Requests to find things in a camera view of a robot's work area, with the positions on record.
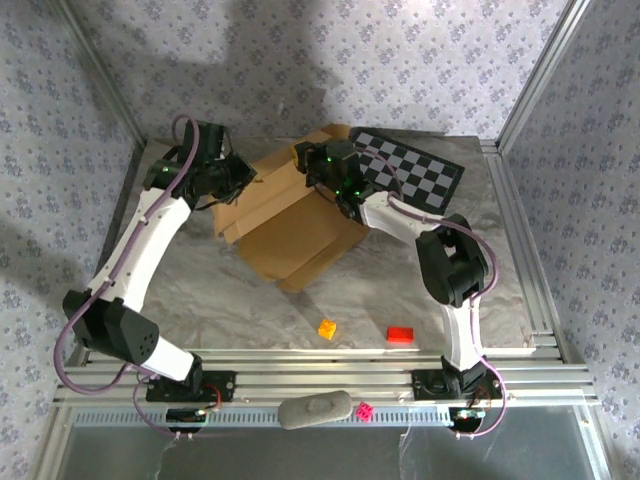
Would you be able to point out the right small circuit board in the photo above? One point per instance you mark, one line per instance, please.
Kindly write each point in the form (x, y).
(467, 415)

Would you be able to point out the brown cardboard box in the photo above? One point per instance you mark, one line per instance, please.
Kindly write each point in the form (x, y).
(290, 235)

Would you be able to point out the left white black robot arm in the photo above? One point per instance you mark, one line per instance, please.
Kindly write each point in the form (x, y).
(145, 240)

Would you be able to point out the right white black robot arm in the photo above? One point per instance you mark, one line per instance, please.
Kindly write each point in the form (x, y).
(462, 340)

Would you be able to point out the aluminium side rail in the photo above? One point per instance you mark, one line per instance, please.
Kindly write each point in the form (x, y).
(522, 250)

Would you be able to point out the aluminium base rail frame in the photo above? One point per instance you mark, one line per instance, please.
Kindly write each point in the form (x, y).
(325, 380)

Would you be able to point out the left aluminium corner post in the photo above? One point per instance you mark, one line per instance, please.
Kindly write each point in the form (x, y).
(101, 70)

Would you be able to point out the aluminium corner post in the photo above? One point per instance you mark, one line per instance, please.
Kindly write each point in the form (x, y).
(542, 70)
(101, 70)

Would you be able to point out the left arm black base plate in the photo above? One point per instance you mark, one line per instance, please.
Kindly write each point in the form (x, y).
(225, 385)

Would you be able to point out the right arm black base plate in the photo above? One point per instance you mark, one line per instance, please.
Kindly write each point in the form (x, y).
(425, 387)

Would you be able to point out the grey oval stone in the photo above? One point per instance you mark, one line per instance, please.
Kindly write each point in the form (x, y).
(314, 410)

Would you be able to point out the orange toy brick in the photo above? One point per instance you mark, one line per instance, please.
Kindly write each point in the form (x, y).
(327, 330)

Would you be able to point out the grey metal panel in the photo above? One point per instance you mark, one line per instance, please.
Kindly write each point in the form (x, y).
(300, 455)

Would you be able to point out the red toy brick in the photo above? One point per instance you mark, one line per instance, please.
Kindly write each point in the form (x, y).
(400, 335)

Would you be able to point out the right aluminium corner post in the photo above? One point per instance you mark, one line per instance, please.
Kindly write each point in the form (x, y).
(542, 70)

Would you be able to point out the black white checkerboard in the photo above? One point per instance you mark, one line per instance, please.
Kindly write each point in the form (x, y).
(425, 175)

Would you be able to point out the left small circuit board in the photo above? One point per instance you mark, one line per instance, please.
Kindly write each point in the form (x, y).
(186, 415)

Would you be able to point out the small circuit board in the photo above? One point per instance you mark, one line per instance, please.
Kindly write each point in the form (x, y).
(186, 415)
(467, 415)

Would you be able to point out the pink toy brick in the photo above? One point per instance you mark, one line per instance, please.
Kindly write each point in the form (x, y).
(364, 411)

